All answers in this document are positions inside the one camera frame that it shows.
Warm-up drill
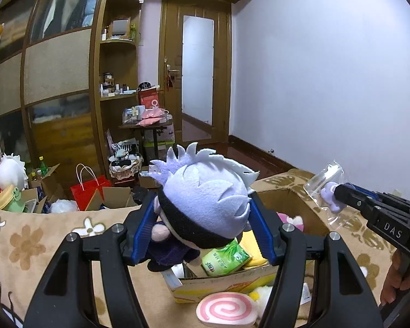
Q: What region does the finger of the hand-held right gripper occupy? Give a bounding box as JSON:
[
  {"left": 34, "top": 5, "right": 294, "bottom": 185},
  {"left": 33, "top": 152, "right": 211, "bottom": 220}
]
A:
[
  {"left": 350, "top": 183, "right": 388, "bottom": 201},
  {"left": 333, "top": 184, "right": 371, "bottom": 217}
]

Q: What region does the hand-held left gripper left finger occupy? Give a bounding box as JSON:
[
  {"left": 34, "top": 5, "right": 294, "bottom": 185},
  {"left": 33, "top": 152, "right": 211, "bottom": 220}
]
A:
[{"left": 24, "top": 191, "right": 161, "bottom": 328}]

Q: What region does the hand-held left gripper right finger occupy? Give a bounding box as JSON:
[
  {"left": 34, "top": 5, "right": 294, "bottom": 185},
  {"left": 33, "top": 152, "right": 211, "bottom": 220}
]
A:
[{"left": 248, "top": 191, "right": 383, "bottom": 328}]

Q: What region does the packaged purple toy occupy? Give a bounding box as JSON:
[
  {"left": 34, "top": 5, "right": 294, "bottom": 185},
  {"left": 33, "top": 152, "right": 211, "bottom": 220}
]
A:
[{"left": 303, "top": 160, "right": 345, "bottom": 227}]

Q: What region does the yellow plush toy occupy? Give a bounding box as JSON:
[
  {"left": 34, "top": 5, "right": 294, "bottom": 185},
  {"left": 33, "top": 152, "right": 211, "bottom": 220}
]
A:
[{"left": 241, "top": 232, "right": 270, "bottom": 267}]

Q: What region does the pink bear plush toy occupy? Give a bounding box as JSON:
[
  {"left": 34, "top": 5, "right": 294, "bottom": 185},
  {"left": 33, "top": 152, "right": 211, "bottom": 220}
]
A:
[{"left": 277, "top": 212, "right": 304, "bottom": 233}]

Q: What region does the white-haired plush doll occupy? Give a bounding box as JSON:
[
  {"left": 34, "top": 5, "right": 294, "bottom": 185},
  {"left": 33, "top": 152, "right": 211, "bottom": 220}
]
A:
[{"left": 146, "top": 142, "right": 260, "bottom": 273}]

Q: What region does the person's right hand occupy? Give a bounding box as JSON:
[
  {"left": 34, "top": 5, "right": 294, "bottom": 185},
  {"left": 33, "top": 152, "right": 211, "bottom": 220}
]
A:
[{"left": 379, "top": 251, "right": 410, "bottom": 306}]

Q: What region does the open cardboard box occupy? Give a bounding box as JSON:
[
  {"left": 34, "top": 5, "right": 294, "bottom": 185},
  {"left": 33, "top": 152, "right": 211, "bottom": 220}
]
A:
[{"left": 92, "top": 186, "right": 137, "bottom": 210}]

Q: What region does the white fluffy plush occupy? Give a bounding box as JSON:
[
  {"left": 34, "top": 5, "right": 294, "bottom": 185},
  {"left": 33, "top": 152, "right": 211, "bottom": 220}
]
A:
[{"left": 251, "top": 284, "right": 274, "bottom": 315}]

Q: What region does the basket of socks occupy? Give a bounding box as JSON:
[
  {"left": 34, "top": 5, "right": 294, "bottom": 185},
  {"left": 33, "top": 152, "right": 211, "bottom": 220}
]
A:
[{"left": 109, "top": 140, "right": 144, "bottom": 180}]

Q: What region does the red gift bag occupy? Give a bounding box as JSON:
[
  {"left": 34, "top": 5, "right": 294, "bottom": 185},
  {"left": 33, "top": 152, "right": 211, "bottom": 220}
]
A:
[{"left": 71, "top": 164, "right": 113, "bottom": 212}]

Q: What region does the white plastic bag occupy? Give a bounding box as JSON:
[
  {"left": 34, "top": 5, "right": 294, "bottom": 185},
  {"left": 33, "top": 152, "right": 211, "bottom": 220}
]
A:
[{"left": 49, "top": 199, "right": 79, "bottom": 214}]

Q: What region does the pink swirl plush cushion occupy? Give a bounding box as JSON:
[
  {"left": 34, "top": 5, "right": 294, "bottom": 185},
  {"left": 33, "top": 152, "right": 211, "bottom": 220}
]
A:
[{"left": 195, "top": 292, "right": 258, "bottom": 326}]

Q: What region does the translucent storage box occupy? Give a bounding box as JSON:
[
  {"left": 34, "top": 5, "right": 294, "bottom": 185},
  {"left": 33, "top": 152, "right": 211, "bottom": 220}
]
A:
[{"left": 144, "top": 123, "right": 175, "bottom": 159}]

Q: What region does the cardboard box with bottles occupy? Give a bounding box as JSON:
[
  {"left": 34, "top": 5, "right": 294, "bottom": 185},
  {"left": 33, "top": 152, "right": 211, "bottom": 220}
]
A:
[{"left": 29, "top": 164, "right": 67, "bottom": 209}]

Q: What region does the small dark table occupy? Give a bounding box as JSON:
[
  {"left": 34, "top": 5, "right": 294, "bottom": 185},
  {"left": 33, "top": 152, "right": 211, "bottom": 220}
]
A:
[{"left": 119, "top": 119, "right": 174, "bottom": 165}]

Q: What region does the pink bag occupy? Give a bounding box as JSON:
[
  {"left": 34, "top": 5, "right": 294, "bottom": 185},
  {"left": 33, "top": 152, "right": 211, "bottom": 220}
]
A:
[{"left": 137, "top": 107, "right": 169, "bottom": 127}]

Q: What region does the green frog plush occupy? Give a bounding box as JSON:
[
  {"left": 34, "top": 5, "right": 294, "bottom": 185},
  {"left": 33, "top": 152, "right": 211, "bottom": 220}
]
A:
[{"left": 0, "top": 184, "right": 28, "bottom": 212}]

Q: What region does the red paper bag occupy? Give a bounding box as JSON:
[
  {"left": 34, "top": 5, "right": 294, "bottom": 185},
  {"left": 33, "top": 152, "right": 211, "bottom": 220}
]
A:
[{"left": 138, "top": 87, "right": 159, "bottom": 110}]

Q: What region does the white spiky-haired plush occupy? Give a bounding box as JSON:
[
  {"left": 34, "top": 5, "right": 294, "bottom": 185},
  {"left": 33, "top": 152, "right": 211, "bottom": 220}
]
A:
[{"left": 0, "top": 153, "right": 28, "bottom": 189}]

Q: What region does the wooden corner shelf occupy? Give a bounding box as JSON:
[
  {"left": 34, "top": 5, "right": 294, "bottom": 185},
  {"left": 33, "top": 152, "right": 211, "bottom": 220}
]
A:
[{"left": 94, "top": 0, "right": 147, "bottom": 178}]

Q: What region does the wooden wardrobe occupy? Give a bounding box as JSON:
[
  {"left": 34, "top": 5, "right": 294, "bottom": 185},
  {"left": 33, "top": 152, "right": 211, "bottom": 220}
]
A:
[{"left": 0, "top": 0, "right": 113, "bottom": 192}]

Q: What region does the wooden door with glass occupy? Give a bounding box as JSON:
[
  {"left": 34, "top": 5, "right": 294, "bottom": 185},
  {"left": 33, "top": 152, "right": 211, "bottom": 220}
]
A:
[{"left": 159, "top": 0, "right": 233, "bottom": 144}]

